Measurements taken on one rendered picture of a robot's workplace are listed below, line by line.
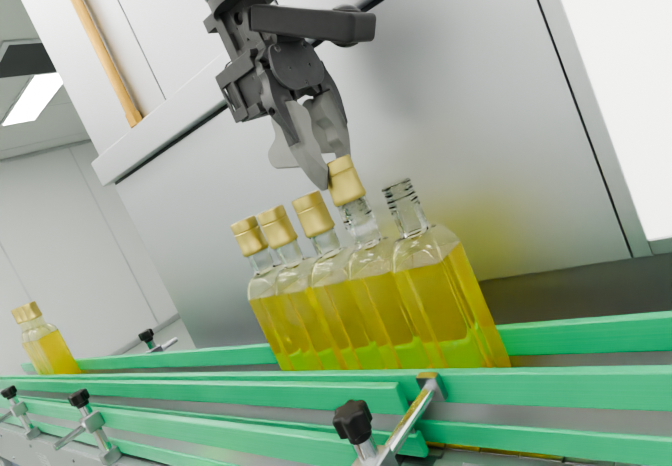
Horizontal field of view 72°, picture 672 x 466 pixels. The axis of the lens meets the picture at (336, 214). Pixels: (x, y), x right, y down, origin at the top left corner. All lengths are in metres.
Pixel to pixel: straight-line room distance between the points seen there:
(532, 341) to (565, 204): 0.14
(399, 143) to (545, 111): 0.17
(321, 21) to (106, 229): 6.44
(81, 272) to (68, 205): 0.87
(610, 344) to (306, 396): 0.32
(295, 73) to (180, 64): 0.41
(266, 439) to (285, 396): 0.09
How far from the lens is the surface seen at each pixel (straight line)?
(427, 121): 0.54
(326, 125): 0.49
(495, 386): 0.44
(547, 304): 0.61
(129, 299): 6.76
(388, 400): 0.49
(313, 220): 0.49
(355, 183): 0.46
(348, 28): 0.42
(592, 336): 0.48
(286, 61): 0.46
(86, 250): 6.66
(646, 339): 0.47
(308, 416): 0.60
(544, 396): 0.43
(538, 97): 0.50
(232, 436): 0.57
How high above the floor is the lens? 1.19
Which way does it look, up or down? 7 degrees down
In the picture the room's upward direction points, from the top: 24 degrees counter-clockwise
